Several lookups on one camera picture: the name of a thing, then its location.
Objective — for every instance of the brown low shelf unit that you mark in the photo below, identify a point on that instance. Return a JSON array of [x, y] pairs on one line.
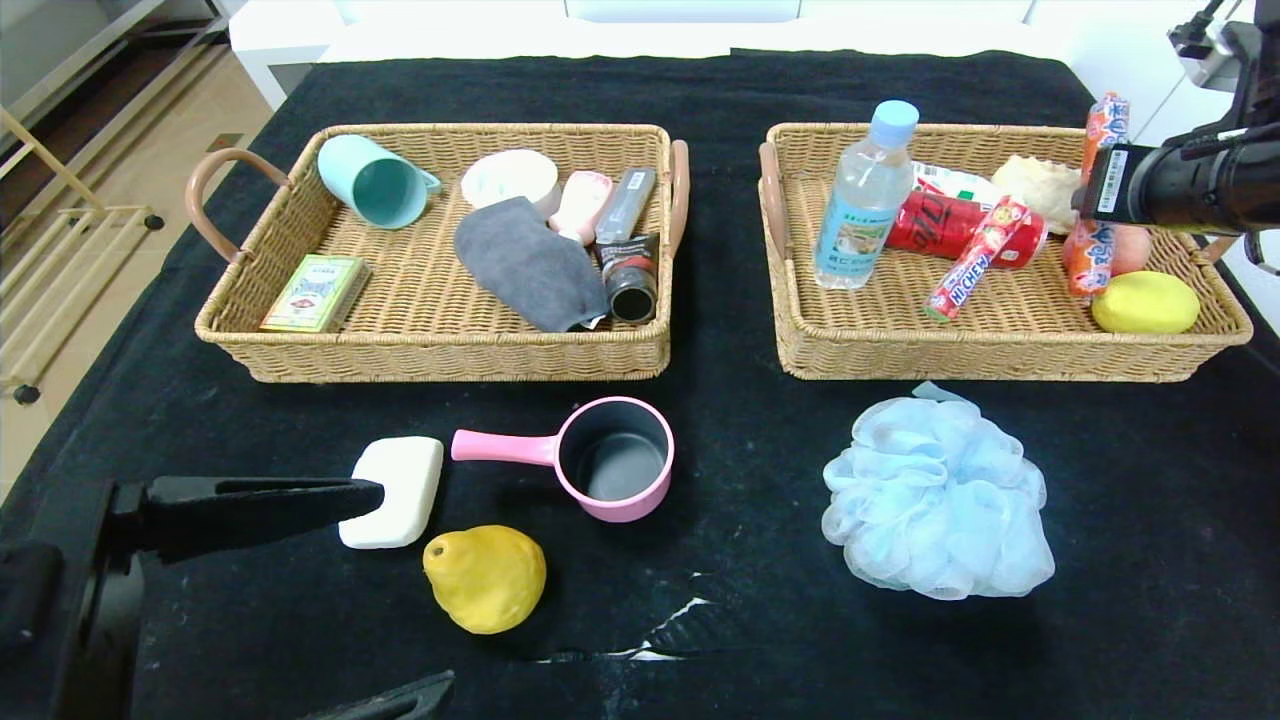
[[120, 70]]

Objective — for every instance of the teal plastic cup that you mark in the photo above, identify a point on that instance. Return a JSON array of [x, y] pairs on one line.
[[375, 185]]

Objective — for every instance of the white soap bar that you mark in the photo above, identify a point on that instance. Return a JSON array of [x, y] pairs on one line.
[[405, 500]]

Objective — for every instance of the clear water bottle blue cap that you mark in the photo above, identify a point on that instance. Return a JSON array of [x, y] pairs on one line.
[[865, 210]]

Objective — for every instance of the wooden rack on wheels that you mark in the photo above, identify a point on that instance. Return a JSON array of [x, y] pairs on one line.
[[28, 393]]

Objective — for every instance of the yellow pear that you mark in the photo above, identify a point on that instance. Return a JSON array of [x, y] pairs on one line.
[[487, 580]]

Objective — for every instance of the yellow lemon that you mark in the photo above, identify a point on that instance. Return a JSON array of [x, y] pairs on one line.
[[1145, 303]]

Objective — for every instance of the orange sausage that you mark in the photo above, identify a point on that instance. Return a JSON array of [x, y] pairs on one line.
[[1090, 260]]

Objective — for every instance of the grey tube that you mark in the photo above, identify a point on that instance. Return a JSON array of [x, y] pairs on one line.
[[627, 205]]

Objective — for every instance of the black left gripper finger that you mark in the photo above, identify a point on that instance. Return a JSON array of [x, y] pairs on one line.
[[260, 512], [410, 702]]

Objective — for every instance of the white snack packet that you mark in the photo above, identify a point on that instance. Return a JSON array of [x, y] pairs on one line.
[[955, 182]]

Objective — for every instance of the black and red tube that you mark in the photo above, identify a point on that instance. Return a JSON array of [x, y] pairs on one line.
[[630, 285]]

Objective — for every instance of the white side cabinet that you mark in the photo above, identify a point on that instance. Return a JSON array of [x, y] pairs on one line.
[[285, 30]]

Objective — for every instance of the light blue bath pouf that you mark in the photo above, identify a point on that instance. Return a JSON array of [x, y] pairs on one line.
[[935, 500]]

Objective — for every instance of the grey cloth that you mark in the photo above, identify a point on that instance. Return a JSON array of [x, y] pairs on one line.
[[530, 265]]

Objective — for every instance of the red Hi-Chew candy stick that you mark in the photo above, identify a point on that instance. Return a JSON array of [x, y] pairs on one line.
[[970, 265]]

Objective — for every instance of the red cola can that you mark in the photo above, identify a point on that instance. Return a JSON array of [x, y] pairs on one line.
[[940, 225]]

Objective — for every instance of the white round dish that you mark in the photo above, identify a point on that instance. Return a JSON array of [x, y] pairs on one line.
[[510, 180]]

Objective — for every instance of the green card box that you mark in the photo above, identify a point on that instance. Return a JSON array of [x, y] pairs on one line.
[[318, 295]]

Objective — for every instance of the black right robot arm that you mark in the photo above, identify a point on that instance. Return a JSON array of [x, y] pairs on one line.
[[1265, 190]]

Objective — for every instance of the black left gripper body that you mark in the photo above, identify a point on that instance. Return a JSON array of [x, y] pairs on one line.
[[92, 590]]

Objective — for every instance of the pink and white small bottle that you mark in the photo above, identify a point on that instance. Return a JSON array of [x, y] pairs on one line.
[[583, 205]]

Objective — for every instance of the red peach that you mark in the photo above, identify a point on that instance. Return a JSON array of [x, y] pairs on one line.
[[1133, 250]]

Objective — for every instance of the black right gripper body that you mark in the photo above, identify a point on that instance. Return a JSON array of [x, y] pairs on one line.
[[1110, 187]]

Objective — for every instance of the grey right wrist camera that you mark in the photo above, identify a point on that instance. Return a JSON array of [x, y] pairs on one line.
[[1215, 60]]

